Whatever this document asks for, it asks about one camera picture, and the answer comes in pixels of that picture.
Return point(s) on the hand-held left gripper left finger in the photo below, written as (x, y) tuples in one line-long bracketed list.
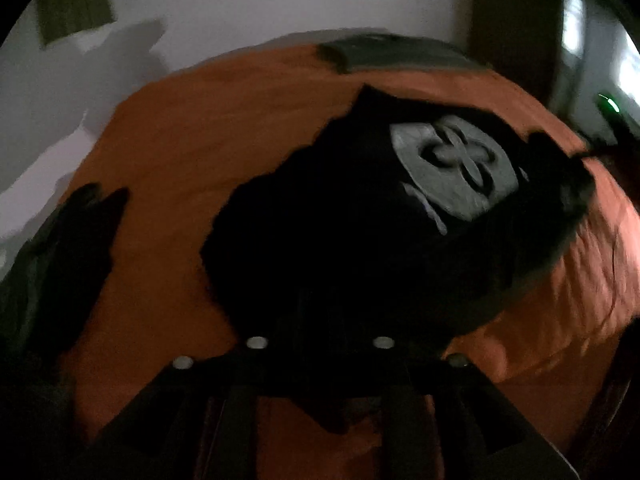
[(280, 360)]

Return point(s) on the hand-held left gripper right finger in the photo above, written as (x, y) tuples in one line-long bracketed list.
[(360, 360)]

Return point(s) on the black shirt with grey print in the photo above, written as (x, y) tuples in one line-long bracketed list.
[(350, 220)]

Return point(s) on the folded grey-green garment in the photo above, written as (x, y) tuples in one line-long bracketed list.
[(395, 52)]

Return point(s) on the orange fleece blanket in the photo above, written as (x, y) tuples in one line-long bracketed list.
[(175, 160)]

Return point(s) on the striped beige curtain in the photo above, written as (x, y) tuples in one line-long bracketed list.
[(75, 0)]

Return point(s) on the brown wooden door frame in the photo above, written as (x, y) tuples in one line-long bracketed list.
[(515, 20)]

